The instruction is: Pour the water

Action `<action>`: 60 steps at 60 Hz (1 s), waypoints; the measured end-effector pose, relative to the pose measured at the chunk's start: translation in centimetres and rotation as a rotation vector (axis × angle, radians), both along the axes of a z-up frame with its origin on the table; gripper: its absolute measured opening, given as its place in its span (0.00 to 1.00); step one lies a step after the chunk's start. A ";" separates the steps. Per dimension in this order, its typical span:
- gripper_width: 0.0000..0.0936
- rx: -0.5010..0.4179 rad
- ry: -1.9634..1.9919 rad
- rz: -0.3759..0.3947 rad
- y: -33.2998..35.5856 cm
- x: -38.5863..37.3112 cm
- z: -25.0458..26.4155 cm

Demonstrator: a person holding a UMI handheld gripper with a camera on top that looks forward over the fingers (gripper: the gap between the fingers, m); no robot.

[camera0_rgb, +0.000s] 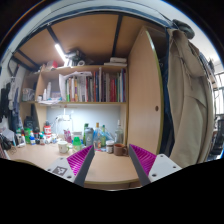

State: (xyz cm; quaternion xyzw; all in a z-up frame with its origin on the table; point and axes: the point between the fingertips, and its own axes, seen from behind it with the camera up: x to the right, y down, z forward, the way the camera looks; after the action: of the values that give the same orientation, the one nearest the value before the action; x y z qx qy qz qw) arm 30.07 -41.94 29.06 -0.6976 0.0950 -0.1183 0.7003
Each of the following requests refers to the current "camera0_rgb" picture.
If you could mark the clear glass bottle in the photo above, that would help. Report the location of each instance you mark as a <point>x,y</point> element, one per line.
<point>119,134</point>

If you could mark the small white-lidded jar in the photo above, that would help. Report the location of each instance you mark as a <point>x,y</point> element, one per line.
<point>109,146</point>

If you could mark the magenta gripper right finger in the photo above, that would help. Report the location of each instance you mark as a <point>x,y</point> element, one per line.
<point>151,167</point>

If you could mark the wooden wardrobe door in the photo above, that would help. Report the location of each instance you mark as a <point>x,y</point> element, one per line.
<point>145,94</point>

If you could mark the row of books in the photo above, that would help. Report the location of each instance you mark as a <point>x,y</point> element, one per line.
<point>98,85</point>

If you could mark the red and white canister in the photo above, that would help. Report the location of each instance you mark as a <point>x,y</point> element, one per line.
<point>47,129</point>

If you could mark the green plastic cup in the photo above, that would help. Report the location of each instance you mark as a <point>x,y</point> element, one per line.
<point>77,146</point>

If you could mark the green glass bottle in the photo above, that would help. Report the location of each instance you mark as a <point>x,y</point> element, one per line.
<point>103,137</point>

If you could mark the brown ceramic mug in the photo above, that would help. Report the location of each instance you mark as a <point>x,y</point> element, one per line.
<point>120,150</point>

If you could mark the clear plastic water bottle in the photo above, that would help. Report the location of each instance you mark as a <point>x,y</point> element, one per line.
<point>97,137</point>

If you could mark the beige hanging coat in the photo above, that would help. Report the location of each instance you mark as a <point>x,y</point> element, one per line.
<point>191,102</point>

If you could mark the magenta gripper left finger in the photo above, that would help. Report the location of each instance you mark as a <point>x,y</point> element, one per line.
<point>75,167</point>

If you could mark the fluorescent tube light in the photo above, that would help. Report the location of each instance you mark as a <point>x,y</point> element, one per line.
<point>60,52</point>

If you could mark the wooden bookshelf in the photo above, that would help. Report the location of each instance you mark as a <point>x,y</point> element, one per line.
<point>47,91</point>

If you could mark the white ceramic mug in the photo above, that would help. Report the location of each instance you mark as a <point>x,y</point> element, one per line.
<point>63,147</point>

